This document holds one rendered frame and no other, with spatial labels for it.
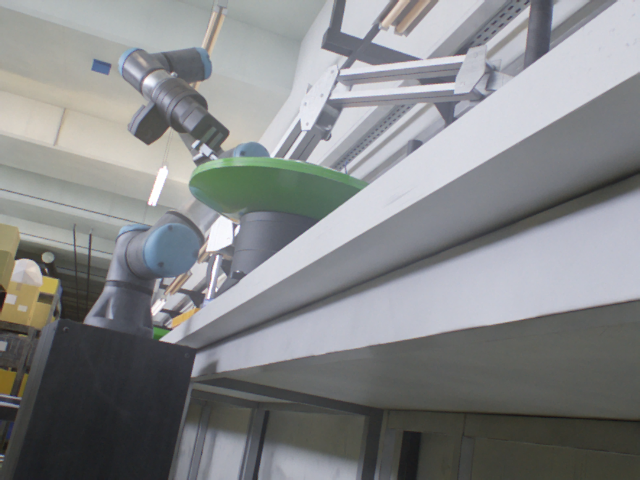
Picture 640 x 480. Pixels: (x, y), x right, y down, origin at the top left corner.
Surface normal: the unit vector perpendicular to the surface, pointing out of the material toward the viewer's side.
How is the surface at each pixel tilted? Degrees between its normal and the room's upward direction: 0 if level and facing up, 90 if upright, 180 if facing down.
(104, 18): 90
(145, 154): 90
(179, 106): 97
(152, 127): 125
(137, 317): 71
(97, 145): 90
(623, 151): 180
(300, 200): 163
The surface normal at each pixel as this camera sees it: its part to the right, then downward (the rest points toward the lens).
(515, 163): -0.18, 0.94
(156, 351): 0.44, -0.18
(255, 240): -0.50, -0.33
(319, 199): -0.05, 0.81
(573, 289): -0.94, -0.25
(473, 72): -0.68, -0.32
